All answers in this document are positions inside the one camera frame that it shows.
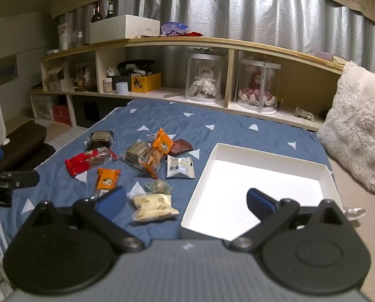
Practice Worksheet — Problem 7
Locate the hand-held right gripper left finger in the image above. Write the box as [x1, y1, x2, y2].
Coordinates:
[24, 185, 145, 254]

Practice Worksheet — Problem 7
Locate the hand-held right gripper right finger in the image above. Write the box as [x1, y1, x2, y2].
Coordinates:
[230, 188, 351, 254]

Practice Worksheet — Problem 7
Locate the orange snack bar packet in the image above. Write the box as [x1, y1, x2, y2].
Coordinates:
[93, 168, 122, 199]
[139, 127, 174, 179]

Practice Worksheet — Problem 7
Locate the white tray box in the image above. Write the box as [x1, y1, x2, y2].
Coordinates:
[180, 142, 344, 241]

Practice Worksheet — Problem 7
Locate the cream yellow snack packet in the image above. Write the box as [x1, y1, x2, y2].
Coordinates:
[131, 193, 180, 224]

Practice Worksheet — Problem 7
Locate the red snack bar packet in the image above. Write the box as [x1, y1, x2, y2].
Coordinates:
[65, 147, 119, 177]

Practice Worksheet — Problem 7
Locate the green round candy packet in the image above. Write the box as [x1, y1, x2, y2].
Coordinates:
[144, 179, 173, 196]

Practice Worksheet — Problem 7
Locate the light brownie clear packet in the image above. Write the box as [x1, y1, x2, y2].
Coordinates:
[122, 141, 152, 168]

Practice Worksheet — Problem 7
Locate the dark brownie clear packet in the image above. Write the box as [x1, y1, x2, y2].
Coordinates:
[87, 130, 115, 150]

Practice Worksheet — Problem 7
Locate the silver white packet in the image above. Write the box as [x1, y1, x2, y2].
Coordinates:
[166, 155, 196, 180]

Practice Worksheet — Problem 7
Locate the brown square packet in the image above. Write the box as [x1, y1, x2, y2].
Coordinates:
[169, 138, 194, 157]

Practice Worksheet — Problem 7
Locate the dark brown cushion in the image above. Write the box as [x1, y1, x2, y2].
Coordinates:
[0, 124, 56, 175]

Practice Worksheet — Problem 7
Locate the clear storage bin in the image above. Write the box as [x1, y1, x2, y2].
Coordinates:
[32, 95, 54, 119]

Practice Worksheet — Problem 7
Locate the red box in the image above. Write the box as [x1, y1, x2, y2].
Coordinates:
[53, 104, 72, 126]

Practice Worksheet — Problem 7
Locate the clear plastic wrapper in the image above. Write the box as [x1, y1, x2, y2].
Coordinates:
[344, 207, 366, 221]

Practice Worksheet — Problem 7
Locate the blue quilted blanket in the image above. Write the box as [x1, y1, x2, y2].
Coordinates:
[0, 98, 335, 254]

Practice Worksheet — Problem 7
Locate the small open white box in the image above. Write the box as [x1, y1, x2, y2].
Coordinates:
[47, 67, 74, 92]

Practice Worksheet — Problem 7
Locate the small grey figurine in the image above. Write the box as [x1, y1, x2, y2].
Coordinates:
[294, 106, 316, 122]

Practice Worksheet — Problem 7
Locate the beige bed sheet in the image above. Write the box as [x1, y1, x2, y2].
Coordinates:
[327, 155, 375, 302]

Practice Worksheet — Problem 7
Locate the pink dress doll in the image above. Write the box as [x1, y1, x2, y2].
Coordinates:
[239, 64, 277, 106]

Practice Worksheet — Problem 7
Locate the teddy bear picture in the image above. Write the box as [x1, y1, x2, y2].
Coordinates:
[74, 62, 97, 92]

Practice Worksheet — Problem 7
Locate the yellow box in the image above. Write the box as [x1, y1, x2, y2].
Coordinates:
[131, 72, 162, 94]

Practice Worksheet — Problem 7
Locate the white fluffy pillow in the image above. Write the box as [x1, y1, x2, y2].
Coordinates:
[316, 60, 375, 197]

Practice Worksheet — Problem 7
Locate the wooden shelf unit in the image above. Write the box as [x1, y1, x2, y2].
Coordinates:
[30, 36, 347, 133]

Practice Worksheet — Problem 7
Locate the white dress doll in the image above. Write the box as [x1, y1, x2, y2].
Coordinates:
[188, 63, 218, 99]

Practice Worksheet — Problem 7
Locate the glass jar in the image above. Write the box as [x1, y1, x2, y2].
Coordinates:
[58, 23, 73, 51]

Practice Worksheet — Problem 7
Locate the clear display case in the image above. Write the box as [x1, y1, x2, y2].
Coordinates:
[185, 53, 225, 105]
[234, 58, 282, 115]

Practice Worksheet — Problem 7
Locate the dark glass bottle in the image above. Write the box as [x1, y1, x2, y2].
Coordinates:
[91, 2, 104, 23]

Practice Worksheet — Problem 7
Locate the white cardboard box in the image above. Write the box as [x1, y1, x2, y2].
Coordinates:
[89, 14, 161, 45]

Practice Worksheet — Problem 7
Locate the purple plastic bag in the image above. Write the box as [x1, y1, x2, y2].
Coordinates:
[160, 21, 189, 36]

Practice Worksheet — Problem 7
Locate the grey curtain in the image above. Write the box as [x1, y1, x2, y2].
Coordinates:
[54, 0, 375, 77]

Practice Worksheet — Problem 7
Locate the grey wall panel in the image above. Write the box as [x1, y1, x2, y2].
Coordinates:
[0, 54, 19, 89]

